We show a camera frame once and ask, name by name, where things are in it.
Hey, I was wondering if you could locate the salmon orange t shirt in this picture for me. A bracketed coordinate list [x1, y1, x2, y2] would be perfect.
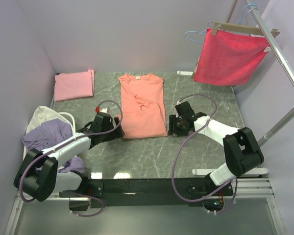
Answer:
[119, 74, 167, 139]

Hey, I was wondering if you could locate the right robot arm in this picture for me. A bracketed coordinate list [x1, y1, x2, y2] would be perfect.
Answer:
[168, 101, 264, 195]

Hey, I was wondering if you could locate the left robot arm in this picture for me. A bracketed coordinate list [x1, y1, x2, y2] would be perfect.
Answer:
[13, 112, 124, 202]

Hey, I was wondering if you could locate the folded pink t shirt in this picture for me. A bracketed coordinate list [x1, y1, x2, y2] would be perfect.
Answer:
[54, 70, 95, 101]

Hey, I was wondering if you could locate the lavender purple t shirt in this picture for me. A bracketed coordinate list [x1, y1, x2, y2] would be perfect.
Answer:
[22, 118, 85, 174]

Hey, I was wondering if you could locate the white t shirt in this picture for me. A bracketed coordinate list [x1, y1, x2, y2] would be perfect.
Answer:
[25, 106, 64, 134]

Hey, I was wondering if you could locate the white laundry basket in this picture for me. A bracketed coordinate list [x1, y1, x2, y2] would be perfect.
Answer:
[22, 111, 79, 172]

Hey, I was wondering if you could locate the black base beam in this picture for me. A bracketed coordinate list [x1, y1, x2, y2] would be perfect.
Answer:
[59, 178, 234, 212]

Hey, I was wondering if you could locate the red microfiber towel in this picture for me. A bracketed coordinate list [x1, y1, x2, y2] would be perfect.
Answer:
[194, 29, 271, 86]

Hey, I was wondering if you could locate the wooden clip hanger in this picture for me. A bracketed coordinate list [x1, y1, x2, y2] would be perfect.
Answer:
[208, 21, 282, 37]

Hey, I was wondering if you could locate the metal clothes rack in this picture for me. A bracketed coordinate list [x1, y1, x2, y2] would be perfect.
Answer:
[177, 0, 294, 177]

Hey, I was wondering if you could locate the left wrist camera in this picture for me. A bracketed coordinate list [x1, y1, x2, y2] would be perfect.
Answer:
[95, 106, 110, 115]

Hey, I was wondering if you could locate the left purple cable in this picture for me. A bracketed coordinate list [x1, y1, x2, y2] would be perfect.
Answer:
[19, 99, 124, 217]

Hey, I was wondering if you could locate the aluminium rail frame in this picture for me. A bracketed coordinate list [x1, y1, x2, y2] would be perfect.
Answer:
[15, 178, 274, 201]

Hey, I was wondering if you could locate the blue wire hanger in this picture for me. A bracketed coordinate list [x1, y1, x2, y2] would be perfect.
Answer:
[185, 3, 258, 45]

